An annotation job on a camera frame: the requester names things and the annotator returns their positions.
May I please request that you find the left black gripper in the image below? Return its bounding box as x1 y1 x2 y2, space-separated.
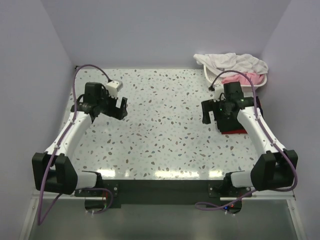
97 89 127 120

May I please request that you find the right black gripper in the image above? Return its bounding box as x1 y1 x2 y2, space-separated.
201 97 234 124

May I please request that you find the pink t shirt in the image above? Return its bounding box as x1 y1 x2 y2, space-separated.
221 72 265 87

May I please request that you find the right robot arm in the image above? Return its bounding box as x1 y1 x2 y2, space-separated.
201 82 298 197

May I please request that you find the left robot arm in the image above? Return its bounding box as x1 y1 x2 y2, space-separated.
31 80 128 196

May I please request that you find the black folded t shirt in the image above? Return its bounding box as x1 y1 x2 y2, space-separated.
216 93 254 132

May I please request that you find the white laundry basket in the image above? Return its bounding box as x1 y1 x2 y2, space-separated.
203 65 268 89

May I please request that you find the red folded t shirt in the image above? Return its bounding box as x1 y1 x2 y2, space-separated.
221 129 247 135

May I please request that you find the white t shirt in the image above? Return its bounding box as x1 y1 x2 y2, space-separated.
193 53 269 75

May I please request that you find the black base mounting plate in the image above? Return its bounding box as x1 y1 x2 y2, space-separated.
74 179 252 210

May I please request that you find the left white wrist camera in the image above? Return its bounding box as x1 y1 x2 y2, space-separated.
105 80 123 99

